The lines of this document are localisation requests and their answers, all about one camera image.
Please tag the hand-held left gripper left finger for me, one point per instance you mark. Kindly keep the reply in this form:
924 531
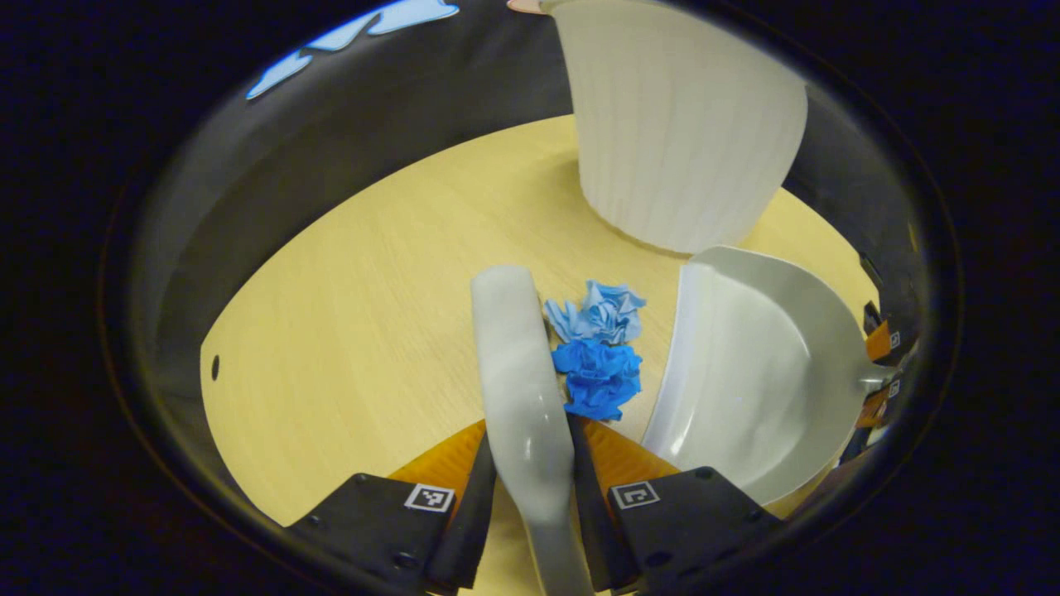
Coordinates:
472 530

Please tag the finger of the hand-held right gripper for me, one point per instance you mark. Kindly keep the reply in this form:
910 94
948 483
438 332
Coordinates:
879 341
876 407

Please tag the dark blue paper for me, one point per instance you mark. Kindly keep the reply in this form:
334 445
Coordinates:
598 377

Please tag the light blue paper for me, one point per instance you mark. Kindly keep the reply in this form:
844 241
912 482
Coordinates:
604 310

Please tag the white plastic dustpan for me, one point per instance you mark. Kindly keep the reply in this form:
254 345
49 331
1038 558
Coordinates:
745 372

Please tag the small white broom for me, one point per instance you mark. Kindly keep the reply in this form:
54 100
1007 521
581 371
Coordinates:
517 372

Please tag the white ribbed garbage bin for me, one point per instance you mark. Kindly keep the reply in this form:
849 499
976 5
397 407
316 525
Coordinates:
679 124

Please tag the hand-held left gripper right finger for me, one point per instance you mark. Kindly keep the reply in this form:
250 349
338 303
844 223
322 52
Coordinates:
592 521

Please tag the wooden desktop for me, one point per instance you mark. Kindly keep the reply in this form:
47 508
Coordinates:
373 314

